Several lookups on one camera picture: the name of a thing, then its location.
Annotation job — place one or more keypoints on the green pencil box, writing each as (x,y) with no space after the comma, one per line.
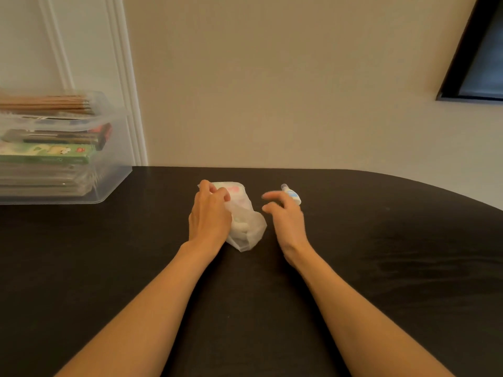
(43,153)

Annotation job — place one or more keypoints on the person's left forearm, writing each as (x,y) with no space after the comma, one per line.
(129,325)

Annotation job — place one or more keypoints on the person's right hand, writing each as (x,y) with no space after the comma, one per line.
(289,227)

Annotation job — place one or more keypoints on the white blue correction tape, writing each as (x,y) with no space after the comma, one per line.
(292,193)

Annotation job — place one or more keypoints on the clear plastic storage bin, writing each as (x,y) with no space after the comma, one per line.
(114,176)

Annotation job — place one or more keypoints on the translucent plastic sheet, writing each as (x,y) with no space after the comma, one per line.
(247,227)

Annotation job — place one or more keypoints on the person's left hand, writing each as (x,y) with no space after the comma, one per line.
(208,223)

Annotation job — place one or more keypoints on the black wall television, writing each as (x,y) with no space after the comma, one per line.
(473,58)

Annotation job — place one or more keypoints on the person's right forearm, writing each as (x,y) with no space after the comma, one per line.
(373,325)

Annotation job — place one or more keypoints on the bundle of wooden pencils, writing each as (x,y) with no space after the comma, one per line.
(47,105)

